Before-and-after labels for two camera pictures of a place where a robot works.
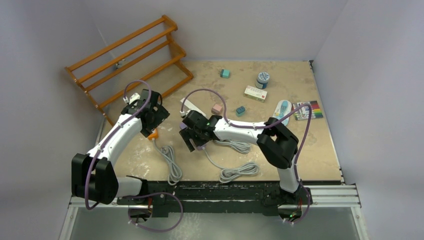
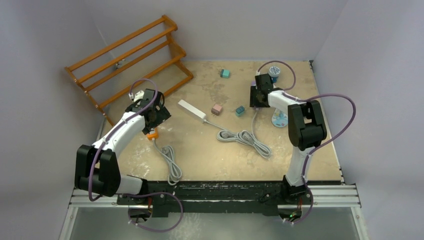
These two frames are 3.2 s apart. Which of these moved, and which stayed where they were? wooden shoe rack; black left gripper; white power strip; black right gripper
Moved: black right gripper
Stayed: black left gripper; wooden shoe rack; white power strip
